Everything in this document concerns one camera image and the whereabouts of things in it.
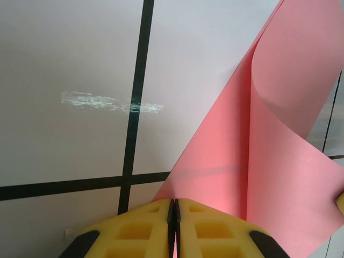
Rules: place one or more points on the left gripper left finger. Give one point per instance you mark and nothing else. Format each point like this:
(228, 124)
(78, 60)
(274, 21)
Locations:
(158, 223)

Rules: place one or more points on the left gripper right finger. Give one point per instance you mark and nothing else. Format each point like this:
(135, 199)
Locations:
(188, 223)

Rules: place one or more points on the pink paper sheet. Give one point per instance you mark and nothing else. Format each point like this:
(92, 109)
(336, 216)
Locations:
(228, 134)

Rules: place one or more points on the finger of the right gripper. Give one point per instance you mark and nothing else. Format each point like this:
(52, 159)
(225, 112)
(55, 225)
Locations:
(341, 203)

